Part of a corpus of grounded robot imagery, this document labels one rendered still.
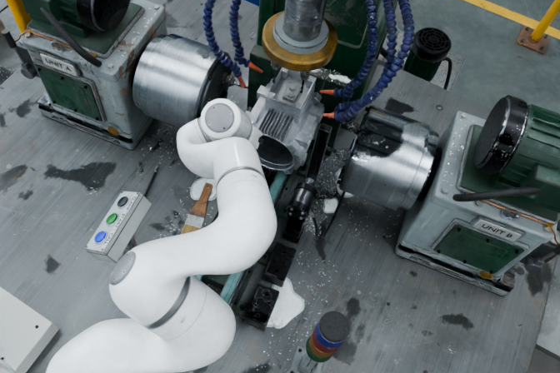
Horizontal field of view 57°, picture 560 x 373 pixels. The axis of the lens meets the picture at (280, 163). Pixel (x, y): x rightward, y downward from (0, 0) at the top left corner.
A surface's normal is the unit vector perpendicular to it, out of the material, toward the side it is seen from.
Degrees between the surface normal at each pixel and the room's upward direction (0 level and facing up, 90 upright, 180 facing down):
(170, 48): 2
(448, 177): 0
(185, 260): 20
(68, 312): 0
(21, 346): 45
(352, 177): 73
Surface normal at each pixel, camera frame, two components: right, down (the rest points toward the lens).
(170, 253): 0.17, -0.84
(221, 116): -0.11, -0.07
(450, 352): 0.08, -0.52
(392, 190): -0.31, 0.54
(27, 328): 0.68, -0.06
